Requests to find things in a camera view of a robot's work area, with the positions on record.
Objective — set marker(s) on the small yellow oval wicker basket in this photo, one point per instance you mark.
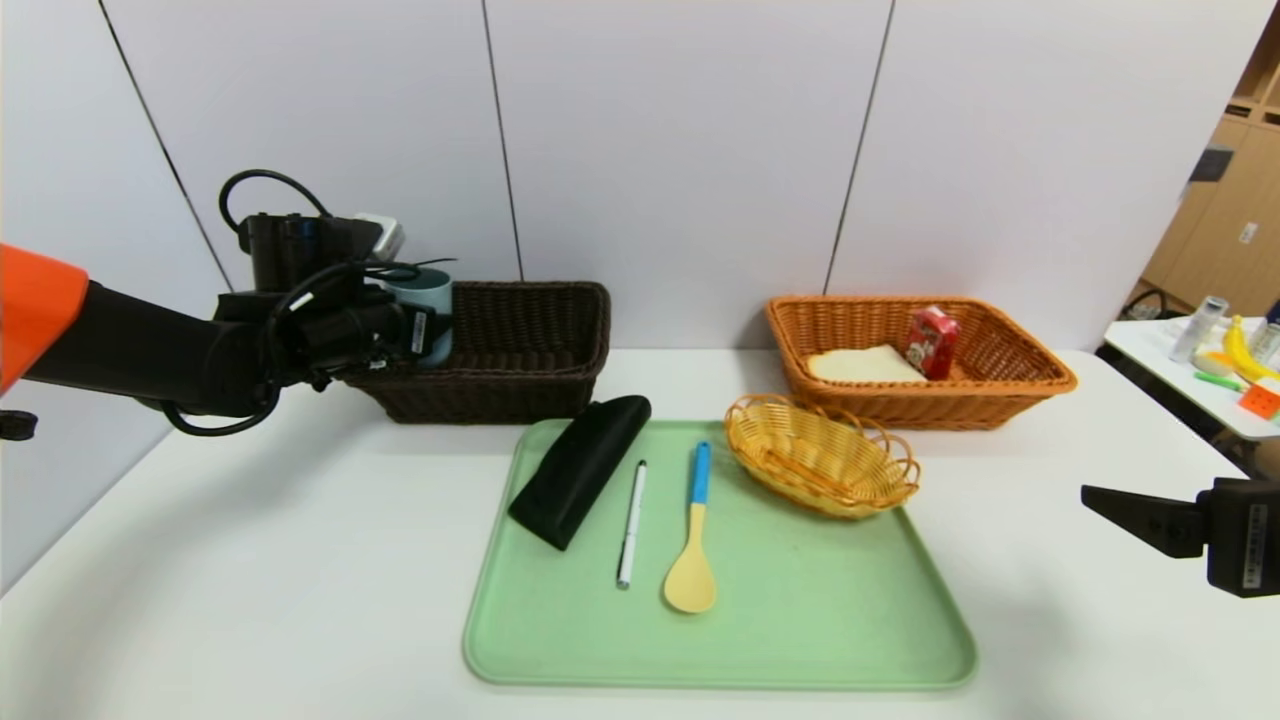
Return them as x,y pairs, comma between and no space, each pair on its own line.
820,460

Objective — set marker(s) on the yellow banana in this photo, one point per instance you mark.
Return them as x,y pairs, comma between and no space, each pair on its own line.
1238,352

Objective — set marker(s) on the black soft case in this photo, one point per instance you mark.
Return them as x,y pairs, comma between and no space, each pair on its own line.
580,470

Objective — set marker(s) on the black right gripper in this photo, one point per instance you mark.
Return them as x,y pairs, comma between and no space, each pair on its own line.
1243,540

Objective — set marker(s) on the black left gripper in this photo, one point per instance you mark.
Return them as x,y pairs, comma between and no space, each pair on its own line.
419,335

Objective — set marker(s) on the orange cube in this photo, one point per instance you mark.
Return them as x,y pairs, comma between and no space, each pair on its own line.
1258,402

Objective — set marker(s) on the clear plastic bottle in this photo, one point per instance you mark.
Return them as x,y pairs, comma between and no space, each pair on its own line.
1195,335

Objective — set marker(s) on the white and yellow round toy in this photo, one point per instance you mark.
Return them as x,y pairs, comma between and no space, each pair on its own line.
1210,364

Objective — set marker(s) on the white pen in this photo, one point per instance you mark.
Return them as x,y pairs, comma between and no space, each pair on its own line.
631,525

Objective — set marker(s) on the wooden cabinet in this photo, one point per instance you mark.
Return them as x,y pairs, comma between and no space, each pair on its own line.
1220,230

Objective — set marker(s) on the red milk carton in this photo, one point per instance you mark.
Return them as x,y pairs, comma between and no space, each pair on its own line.
932,345

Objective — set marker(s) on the white side table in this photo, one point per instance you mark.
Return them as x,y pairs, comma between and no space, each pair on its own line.
1150,350

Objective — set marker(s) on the blue-grey plastic cup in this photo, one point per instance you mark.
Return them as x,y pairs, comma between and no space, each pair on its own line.
440,295

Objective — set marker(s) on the light green plastic tray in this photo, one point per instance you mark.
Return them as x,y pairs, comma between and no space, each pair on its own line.
800,620

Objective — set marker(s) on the slice of toast bread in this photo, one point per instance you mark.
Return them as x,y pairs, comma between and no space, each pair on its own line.
860,366

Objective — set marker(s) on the green marker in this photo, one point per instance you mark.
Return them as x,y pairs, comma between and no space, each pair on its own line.
1217,381

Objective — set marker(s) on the small glass jar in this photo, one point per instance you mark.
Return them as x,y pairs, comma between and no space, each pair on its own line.
1264,345

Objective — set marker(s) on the orange wicker basket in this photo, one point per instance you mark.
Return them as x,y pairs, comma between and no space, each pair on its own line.
900,405

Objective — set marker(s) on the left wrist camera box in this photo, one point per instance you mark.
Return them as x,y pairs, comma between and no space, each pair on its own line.
300,245

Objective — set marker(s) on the dark brown wicker basket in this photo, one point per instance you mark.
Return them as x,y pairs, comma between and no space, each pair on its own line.
520,380

